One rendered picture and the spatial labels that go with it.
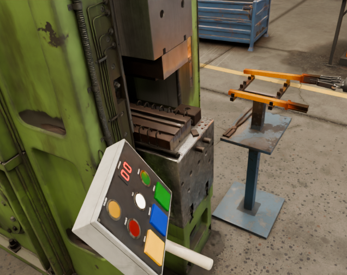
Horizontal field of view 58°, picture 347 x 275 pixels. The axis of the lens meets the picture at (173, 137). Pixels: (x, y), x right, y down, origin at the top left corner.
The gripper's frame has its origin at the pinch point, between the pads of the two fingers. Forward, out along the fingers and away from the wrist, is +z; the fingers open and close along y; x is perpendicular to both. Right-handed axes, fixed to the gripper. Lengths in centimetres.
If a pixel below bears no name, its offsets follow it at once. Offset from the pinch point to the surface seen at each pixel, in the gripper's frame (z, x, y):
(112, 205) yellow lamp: 18, 16, -132
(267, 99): 14.3, -3.3, -25.6
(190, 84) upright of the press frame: 55, 0, -33
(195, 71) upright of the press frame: 56, 5, -26
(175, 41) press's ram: 38, 37, -69
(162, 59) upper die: 37, 34, -80
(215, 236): 34, -101, -46
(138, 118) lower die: 61, -2, -72
